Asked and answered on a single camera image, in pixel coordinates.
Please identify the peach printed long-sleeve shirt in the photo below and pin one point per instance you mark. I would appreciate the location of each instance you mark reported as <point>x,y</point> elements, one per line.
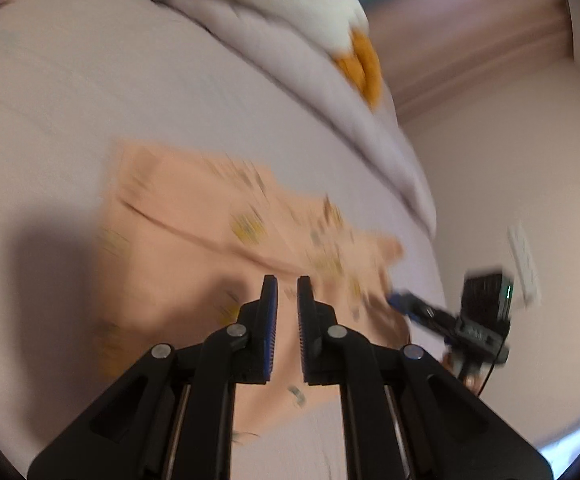
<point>180,240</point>

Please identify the lavender quilt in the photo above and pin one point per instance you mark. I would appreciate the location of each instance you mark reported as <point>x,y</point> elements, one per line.
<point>295,60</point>

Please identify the white wall socket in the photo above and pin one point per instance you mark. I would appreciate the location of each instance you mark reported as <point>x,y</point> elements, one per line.
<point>525,265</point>

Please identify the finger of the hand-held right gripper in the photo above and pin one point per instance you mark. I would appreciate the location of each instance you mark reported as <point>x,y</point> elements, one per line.
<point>402,303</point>

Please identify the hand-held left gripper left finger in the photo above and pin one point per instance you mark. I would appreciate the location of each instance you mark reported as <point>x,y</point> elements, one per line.
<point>270,330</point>

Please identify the white plush goose toy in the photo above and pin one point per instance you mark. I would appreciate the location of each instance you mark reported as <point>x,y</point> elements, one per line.
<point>320,10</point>

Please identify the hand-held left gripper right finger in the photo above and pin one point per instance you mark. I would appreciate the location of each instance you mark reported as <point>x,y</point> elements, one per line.
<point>304,330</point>

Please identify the pink curtain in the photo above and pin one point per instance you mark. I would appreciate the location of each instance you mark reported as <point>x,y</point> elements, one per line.
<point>470,35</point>

